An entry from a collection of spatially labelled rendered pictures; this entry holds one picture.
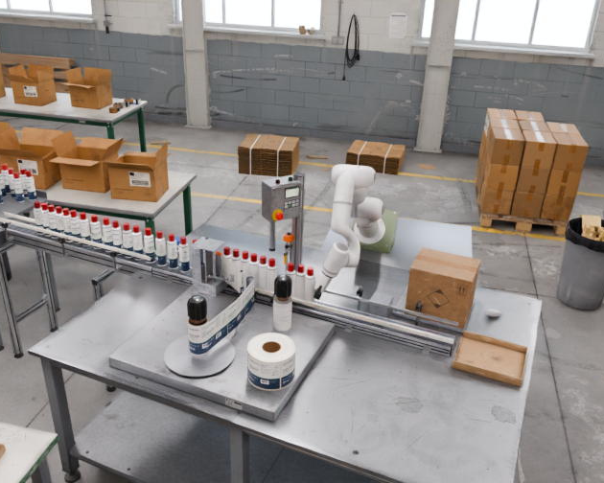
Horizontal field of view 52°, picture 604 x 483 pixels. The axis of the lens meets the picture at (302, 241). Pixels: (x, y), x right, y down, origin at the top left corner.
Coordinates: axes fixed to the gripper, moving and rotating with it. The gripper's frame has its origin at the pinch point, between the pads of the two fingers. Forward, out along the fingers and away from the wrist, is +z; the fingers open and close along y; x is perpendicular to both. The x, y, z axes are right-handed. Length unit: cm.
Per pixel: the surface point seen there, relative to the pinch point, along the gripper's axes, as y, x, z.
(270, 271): 2.9, -26.2, 0.5
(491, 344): -12, 83, -19
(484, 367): 7, 83, -18
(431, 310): -17, 52, -16
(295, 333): 26.7, 2.1, 6.0
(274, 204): 0, -38, -33
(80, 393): 27, -100, 137
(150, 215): -70, -138, 68
